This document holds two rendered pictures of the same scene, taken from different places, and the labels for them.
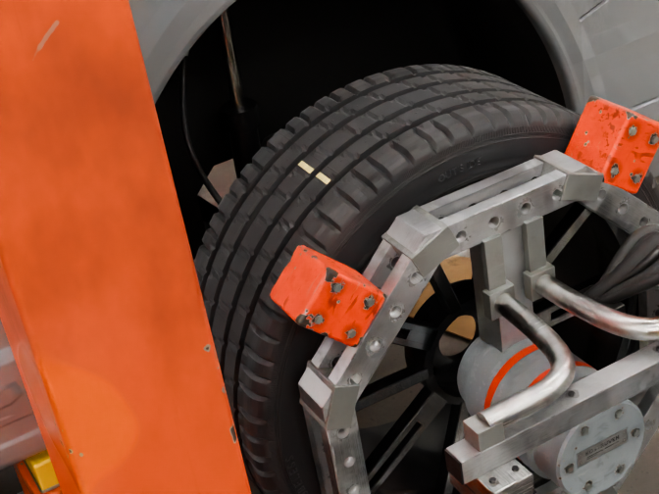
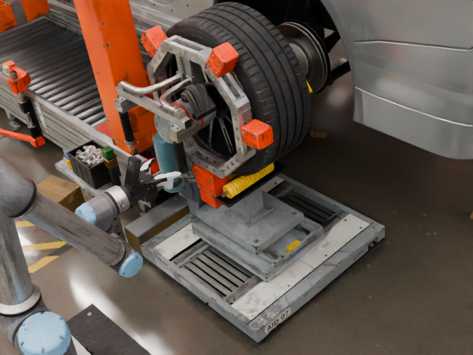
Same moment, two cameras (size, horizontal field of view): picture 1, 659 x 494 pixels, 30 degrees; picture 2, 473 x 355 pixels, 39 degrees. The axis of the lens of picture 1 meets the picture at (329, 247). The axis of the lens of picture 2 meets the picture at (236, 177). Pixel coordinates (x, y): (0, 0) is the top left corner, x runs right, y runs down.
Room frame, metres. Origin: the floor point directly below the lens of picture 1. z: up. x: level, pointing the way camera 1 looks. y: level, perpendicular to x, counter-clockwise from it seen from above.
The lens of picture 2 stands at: (0.78, -2.40, 2.13)
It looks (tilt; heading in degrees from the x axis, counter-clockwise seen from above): 36 degrees down; 76
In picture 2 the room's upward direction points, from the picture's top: 9 degrees counter-clockwise
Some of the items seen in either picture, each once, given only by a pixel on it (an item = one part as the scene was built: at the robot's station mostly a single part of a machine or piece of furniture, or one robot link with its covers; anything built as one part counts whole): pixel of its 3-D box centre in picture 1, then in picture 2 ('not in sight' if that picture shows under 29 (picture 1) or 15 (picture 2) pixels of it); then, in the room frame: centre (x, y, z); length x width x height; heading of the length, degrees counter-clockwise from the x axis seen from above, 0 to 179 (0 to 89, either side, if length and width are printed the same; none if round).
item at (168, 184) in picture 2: not in sight; (168, 182); (1.00, -0.54, 0.81); 0.09 x 0.03 x 0.06; 168
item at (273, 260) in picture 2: not in sight; (255, 229); (1.39, -0.16, 0.13); 0.50 x 0.36 x 0.10; 114
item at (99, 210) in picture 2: not in sight; (96, 213); (0.74, -0.59, 0.81); 0.12 x 0.09 x 0.10; 24
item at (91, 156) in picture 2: not in sight; (93, 163); (0.78, 0.17, 0.51); 0.20 x 0.14 x 0.13; 112
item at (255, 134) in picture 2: not in sight; (257, 134); (1.36, -0.48, 0.85); 0.09 x 0.08 x 0.07; 114
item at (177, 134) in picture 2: not in sight; (182, 129); (1.10, -0.43, 0.93); 0.09 x 0.05 x 0.05; 24
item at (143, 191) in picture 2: not in sight; (137, 189); (0.90, -0.52, 0.80); 0.12 x 0.08 x 0.09; 24
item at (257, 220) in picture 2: not in sight; (246, 194); (1.38, -0.13, 0.32); 0.40 x 0.30 x 0.28; 114
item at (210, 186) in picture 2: not in sight; (219, 179); (1.26, -0.18, 0.48); 0.16 x 0.12 x 0.17; 24
